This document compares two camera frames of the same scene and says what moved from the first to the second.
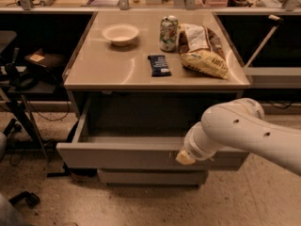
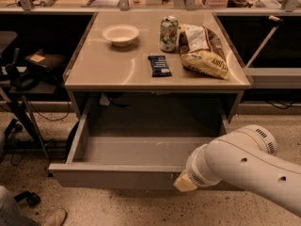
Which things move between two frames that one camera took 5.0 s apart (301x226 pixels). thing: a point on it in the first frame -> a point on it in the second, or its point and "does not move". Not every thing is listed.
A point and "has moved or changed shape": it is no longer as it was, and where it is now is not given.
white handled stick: x=277 y=20 does not move
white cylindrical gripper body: x=194 y=149 -> x=197 y=175
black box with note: x=47 y=59 does not move
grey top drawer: x=134 y=133 has moved or changed shape
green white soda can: x=168 y=33 does not move
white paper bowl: x=120 y=34 does not move
